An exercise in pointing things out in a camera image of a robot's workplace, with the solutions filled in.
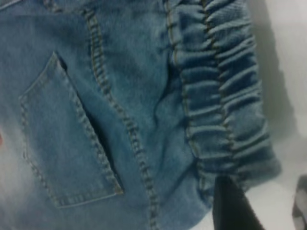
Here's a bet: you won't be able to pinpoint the blue denim pants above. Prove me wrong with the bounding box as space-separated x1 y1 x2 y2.
0 0 283 230

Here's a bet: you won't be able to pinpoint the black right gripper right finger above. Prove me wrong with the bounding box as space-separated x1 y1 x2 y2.
291 174 307 230

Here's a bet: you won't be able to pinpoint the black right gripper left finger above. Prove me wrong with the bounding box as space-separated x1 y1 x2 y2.
212 176 267 230

